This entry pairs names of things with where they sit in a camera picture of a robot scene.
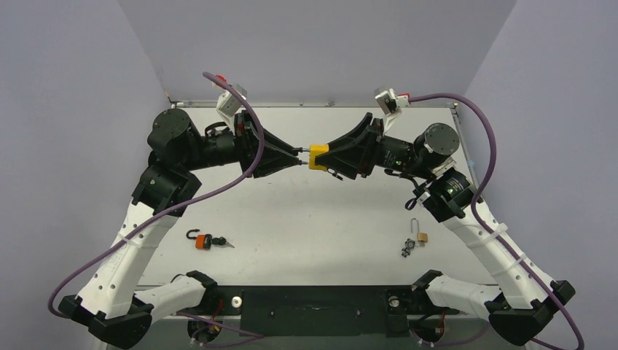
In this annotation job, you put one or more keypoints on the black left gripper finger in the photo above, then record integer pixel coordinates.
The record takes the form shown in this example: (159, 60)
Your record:
(269, 138)
(275, 159)

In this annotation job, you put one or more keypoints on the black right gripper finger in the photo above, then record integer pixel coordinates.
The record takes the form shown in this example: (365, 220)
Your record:
(357, 141)
(351, 156)

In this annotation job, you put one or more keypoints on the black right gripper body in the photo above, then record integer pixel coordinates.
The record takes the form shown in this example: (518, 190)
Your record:
(372, 148)

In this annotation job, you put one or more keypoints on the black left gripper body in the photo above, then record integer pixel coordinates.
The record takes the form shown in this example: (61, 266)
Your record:
(227, 147)

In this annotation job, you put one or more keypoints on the yellow padlock with keys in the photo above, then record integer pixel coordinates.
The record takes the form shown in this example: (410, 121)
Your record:
(314, 152)

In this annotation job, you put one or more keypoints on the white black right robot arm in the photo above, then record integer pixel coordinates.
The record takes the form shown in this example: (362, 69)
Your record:
(522, 299)

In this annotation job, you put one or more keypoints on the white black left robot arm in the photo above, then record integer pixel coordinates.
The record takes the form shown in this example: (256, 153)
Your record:
(109, 305)

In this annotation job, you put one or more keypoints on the small brass padlock with keys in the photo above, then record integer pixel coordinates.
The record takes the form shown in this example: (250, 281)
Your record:
(419, 239)

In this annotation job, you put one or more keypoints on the orange padlock with keys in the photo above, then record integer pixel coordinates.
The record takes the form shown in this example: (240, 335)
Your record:
(206, 241)

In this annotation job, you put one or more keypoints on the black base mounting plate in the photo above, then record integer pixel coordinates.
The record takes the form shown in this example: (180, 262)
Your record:
(319, 310)

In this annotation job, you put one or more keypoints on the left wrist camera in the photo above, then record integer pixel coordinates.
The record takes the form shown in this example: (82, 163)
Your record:
(227, 106)

